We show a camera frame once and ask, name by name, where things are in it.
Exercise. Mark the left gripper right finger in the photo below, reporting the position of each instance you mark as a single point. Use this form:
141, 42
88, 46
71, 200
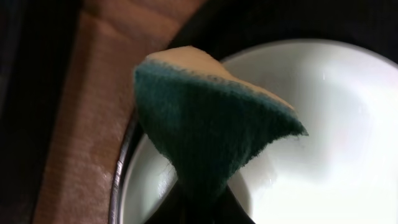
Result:
229, 210

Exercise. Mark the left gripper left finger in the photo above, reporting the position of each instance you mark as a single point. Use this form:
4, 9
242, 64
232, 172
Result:
172, 208

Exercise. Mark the green yellow sponge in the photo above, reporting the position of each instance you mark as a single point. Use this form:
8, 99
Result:
205, 121

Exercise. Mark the light blue plate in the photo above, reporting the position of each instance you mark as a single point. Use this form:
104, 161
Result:
344, 170

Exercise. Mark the black rectangular tray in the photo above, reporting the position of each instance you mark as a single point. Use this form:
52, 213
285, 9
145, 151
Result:
37, 38

